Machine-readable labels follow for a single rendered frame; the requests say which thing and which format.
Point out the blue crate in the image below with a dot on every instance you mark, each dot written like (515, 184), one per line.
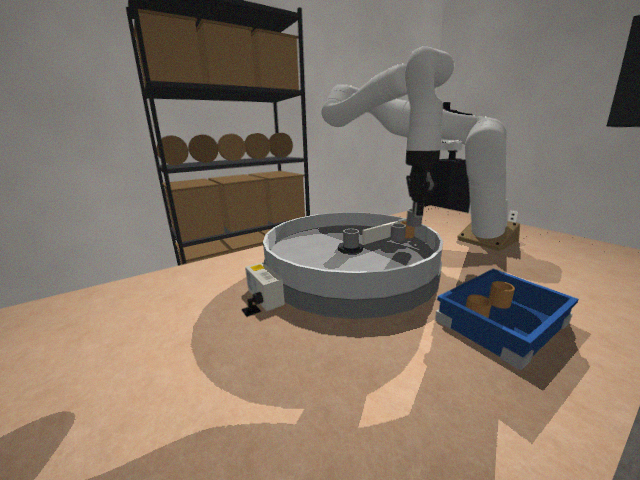
(529, 330)

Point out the bronze bushing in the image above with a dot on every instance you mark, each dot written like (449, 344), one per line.
(479, 304)
(409, 230)
(501, 294)

